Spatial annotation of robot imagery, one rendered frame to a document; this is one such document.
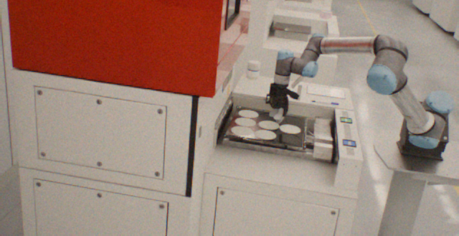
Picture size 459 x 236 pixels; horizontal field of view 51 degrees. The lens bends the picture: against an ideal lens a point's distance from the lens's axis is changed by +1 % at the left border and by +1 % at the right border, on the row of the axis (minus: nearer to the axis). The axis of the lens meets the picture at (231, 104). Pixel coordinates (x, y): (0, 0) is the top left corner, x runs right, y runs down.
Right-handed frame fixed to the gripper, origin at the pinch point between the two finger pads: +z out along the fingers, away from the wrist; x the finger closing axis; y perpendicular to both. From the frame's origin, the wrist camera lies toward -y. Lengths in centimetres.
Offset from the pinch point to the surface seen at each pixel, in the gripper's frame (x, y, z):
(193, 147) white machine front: 30, 63, -12
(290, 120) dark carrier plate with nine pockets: -1.4, -8.5, 1.4
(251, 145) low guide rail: 6.0, 19.7, 7.1
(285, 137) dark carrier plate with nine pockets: 13.8, 7.0, 1.4
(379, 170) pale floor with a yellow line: -55, -160, 91
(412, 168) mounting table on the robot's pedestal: 49, -41, 9
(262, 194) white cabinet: 32.0, 31.0, 14.8
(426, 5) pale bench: -572, -897, 66
